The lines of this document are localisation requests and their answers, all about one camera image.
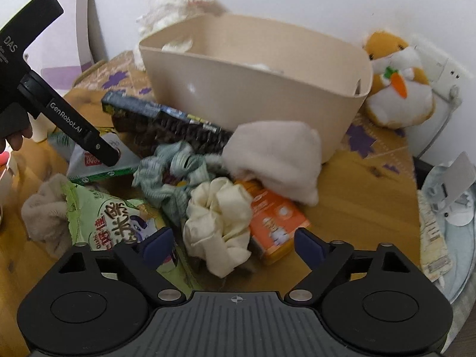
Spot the folded printed paper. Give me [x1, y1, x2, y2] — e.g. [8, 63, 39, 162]
[417, 190, 453, 287]

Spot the person's left hand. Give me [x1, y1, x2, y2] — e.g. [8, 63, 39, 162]
[0, 126, 34, 166]

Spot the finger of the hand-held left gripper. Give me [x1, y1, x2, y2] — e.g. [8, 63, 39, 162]
[18, 71, 120, 167]

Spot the lavender box with beige edge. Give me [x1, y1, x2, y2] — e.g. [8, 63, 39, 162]
[22, 0, 108, 93]

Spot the green red-label snack packet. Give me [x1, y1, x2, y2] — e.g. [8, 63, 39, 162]
[48, 128, 142, 186]

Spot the beige plastic basket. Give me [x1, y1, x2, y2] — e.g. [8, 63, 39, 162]
[138, 14, 373, 164]

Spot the white phone stand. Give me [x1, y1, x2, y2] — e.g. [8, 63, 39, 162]
[428, 152, 476, 227]

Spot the cream scrunchie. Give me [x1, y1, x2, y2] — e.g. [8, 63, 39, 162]
[182, 177, 253, 279]

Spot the orange hamster plush toy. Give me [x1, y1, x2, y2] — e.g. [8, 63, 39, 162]
[362, 30, 436, 130]

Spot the green striped scrunchie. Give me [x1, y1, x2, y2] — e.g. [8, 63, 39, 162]
[132, 141, 231, 224]

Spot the cream fuzzy sock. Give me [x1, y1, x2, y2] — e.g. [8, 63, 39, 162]
[222, 120, 323, 206]

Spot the wooden desktop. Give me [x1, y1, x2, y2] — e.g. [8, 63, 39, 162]
[0, 82, 425, 357]

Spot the round pale blue tray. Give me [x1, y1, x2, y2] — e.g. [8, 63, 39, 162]
[416, 156, 476, 306]

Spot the white power cable with plug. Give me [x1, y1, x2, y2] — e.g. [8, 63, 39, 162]
[414, 85, 464, 159]

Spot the orange box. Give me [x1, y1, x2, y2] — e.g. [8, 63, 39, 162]
[234, 180, 312, 266]

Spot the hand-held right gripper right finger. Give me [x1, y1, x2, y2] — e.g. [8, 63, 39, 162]
[284, 228, 417, 304]

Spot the large green snack packet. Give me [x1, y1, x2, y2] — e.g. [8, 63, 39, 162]
[60, 182, 203, 292]

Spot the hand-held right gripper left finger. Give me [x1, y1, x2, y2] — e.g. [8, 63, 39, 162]
[56, 227, 187, 304]

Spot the white wall outlet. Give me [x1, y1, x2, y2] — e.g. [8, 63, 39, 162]
[411, 35, 469, 99]

